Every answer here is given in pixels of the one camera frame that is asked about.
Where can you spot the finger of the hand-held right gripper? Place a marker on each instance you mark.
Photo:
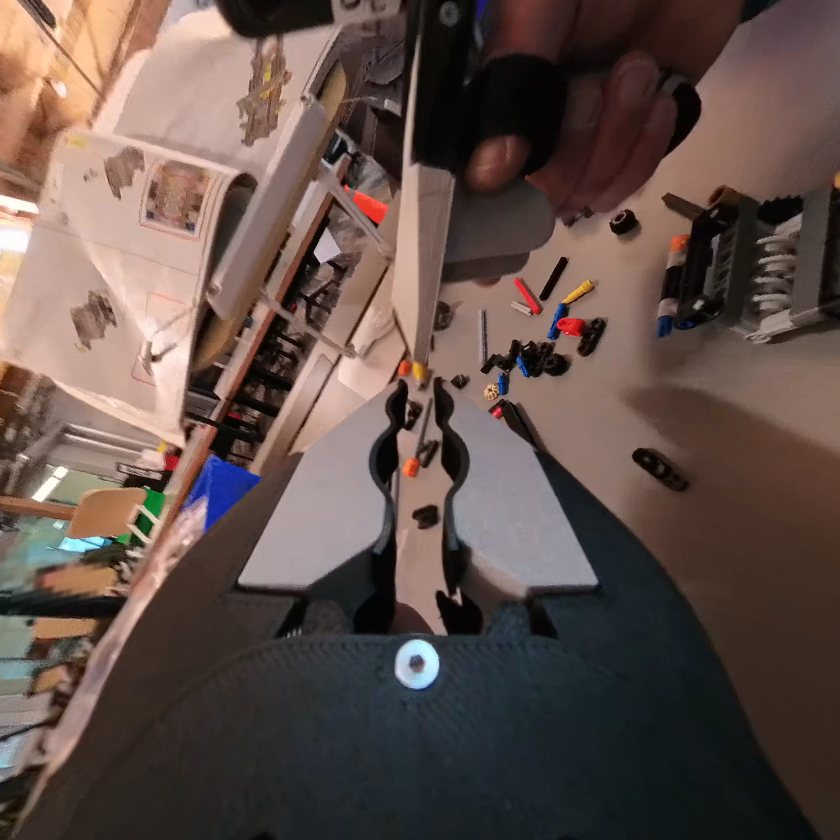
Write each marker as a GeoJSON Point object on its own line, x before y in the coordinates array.
{"type": "Point", "coordinates": [423, 262]}

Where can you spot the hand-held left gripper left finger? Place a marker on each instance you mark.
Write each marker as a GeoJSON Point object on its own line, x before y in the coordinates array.
{"type": "Point", "coordinates": [315, 525]}

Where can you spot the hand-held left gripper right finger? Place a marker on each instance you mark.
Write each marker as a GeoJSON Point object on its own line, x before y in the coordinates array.
{"type": "Point", "coordinates": [518, 512]}

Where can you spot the small yellow lego piece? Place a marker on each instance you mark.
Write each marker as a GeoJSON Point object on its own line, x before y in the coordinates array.
{"type": "Point", "coordinates": [418, 371]}

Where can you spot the grey lego differential gear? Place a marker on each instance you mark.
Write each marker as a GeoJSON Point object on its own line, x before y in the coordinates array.
{"type": "Point", "coordinates": [444, 315]}

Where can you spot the single red lego pin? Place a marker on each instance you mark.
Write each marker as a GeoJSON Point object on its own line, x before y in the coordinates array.
{"type": "Point", "coordinates": [527, 295]}

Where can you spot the dark grey lego axle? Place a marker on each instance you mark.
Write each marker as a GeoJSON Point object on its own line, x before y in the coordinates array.
{"type": "Point", "coordinates": [425, 423]}

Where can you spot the black lego pin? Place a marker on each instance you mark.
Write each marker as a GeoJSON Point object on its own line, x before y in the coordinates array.
{"type": "Point", "coordinates": [553, 277]}

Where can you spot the black three-hole lego beam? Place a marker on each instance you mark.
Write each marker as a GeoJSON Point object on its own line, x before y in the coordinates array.
{"type": "Point", "coordinates": [659, 469]}

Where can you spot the small black lego gear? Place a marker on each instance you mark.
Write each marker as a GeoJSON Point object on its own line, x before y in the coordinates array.
{"type": "Point", "coordinates": [623, 222]}
{"type": "Point", "coordinates": [556, 364]}

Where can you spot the yellow lego pin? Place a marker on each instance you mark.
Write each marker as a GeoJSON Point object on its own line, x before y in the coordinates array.
{"type": "Point", "coordinates": [577, 292]}

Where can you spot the red lego connector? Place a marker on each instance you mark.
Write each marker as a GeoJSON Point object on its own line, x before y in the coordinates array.
{"type": "Point", "coordinates": [569, 325]}

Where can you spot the black two-hole lego beam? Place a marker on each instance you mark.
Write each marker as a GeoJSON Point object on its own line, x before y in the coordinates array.
{"type": "Point", "coordinates": [592, 336]}

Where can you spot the partly built lego engine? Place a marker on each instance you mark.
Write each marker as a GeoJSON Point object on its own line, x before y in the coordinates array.
{"type": "Point", "coordinates": [728, 262]}

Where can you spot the lego instruction booklet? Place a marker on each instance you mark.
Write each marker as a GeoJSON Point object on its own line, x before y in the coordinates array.
{"type": "Point", "coordinates": [98, 229]}

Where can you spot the person's right hand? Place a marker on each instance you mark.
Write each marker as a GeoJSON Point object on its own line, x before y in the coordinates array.
{"type": "Point", "coordinates": [610, 118]}

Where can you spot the red plastic item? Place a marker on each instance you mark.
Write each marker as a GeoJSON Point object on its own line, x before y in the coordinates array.
{"type": "Point", "coordinates": [367, 203]}

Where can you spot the blue storage bin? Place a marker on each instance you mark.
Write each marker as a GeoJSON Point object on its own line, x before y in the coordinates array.
{"type": "Point", "coordinates": [220, 489]}

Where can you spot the clear plastic bag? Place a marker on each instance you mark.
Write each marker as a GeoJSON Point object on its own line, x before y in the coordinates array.
{"type": "Point", "coordinates": [187, 525]}

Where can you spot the dark shelving rack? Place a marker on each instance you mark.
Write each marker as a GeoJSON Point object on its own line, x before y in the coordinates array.
{"type": "Point", "coordinates": [275, 367]}

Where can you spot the tan chair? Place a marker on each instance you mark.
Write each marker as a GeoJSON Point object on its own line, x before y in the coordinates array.
{"type": "Point", "coordinates": [105, 512]}

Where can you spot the wooden cabinet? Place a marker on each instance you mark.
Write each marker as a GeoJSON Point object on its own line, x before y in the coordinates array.
{"type": "Point", "coordinates": [72, 52]}

